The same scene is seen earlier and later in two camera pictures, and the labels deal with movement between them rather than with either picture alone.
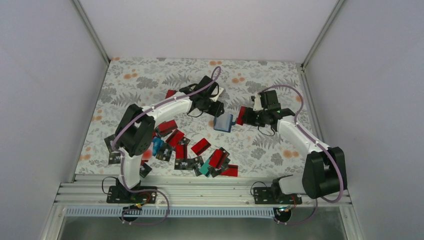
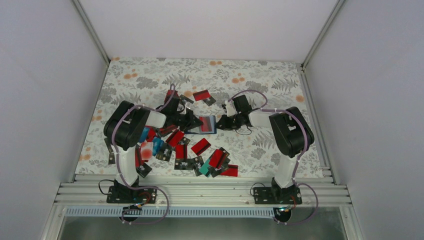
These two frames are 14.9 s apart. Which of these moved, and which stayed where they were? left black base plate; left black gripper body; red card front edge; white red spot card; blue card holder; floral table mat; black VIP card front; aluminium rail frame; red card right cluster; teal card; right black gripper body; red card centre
Moved: right black gripper body; red card front edge; left black gripper body; blue card holder
Stayed: white red spot card; black VIP card front; left black base plate; teal card; red card right cluster; red card centre; floral table mat; aluminium rail frame
